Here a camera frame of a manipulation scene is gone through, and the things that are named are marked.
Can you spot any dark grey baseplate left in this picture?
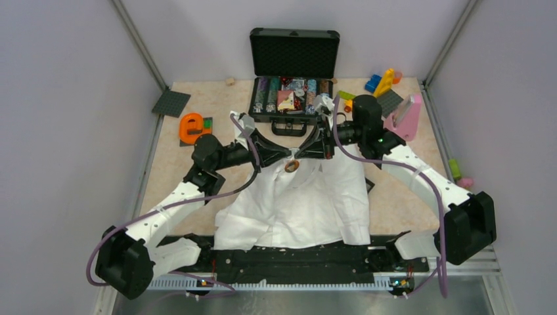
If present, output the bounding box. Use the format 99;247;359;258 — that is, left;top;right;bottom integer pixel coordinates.
152;89;191;118

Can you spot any yellow toy car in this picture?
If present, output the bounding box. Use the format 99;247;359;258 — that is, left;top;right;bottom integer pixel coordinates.
344;100;353;113

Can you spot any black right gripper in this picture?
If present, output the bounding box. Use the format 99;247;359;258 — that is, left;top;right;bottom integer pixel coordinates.
295;115;365;160

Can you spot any dark grey small baseplate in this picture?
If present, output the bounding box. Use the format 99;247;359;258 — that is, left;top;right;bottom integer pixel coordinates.
179;116;214;148

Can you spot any black poker chip case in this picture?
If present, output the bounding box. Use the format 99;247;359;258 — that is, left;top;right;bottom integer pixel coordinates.
248;28;340;137

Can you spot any dark grey baseplate right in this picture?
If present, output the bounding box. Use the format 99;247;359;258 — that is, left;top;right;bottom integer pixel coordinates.
377;89;404;118

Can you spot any green pink toy outside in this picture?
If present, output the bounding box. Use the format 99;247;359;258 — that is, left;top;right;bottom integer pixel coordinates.
448;159;474;190

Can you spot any pink phone stand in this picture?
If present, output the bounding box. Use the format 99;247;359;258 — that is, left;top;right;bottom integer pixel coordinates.
384;94;423;142

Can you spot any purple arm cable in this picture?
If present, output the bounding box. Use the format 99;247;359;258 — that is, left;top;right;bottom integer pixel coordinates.
85;113;262;300
331;94;450;300

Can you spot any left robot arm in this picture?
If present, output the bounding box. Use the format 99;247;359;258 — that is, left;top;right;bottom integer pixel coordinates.
92;112;292;300

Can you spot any black square frame lower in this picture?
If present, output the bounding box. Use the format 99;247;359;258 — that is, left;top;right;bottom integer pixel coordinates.
365;178;375;194

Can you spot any orange small toy piece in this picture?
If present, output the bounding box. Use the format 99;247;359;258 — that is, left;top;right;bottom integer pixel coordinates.
392;71;403;85

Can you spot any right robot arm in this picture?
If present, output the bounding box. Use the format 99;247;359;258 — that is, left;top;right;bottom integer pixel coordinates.
295;94;497;270

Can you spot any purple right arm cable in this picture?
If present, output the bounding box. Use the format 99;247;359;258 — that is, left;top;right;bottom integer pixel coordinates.
331;94;450;300

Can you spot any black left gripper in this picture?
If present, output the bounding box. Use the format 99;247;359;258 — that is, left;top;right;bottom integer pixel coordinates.
213;128;292;173

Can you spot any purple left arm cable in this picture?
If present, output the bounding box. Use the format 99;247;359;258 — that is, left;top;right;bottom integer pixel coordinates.
85;113;262;300

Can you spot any blue toy brick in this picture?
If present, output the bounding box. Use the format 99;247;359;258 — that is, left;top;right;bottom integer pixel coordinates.
364;74;382;94

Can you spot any lime green flat brick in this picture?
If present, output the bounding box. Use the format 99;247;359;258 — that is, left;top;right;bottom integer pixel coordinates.
338;90;356;100

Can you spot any yellow triangular toy block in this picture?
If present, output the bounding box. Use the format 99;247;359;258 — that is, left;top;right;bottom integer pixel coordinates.
373;68;395;98

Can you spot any brown ring brooch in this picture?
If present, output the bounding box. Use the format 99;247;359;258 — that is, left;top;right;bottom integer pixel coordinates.
284;159;300;173

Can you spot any white shirt garment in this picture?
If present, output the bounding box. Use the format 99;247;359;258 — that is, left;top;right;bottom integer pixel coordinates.
214;149;370;250

